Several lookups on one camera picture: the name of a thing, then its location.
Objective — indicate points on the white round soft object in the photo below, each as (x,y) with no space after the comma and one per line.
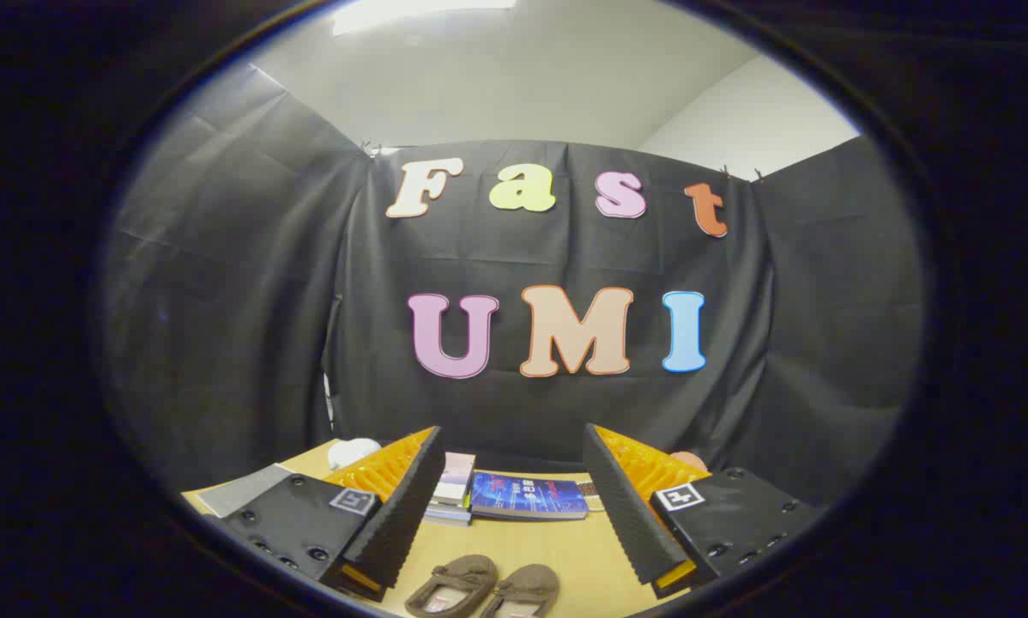
(353,451)

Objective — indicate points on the brown fuzzy shoe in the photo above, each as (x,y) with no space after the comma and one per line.
(454,582)
(527,588)

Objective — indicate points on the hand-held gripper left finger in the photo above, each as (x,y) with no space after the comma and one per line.
(407,515)

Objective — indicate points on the orange fuzzy oval object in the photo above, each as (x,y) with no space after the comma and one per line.
(692,462)

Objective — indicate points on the ceiling light panel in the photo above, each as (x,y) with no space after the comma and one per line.
(420,13)

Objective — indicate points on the pink cover book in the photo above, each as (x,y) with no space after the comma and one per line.
(456,476)

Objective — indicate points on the black backdrop cloth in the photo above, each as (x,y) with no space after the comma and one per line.
(265,300)

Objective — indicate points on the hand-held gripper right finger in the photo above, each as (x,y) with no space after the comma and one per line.
(621,506)

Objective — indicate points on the white blue book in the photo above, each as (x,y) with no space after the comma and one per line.
(447,518)
(450,507)

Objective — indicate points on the dark blue cover book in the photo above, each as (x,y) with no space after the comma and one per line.
(527,496)

